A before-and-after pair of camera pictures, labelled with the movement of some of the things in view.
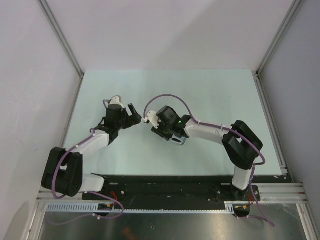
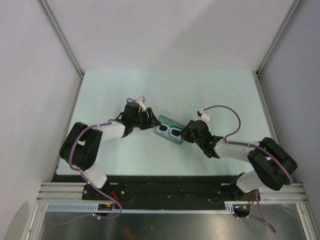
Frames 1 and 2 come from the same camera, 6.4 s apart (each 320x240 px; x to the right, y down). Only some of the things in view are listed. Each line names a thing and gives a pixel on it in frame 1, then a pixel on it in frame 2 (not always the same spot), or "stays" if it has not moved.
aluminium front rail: [292, 193] stays
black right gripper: [158, 131] to [186, 133]
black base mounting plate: [177, 189] stays
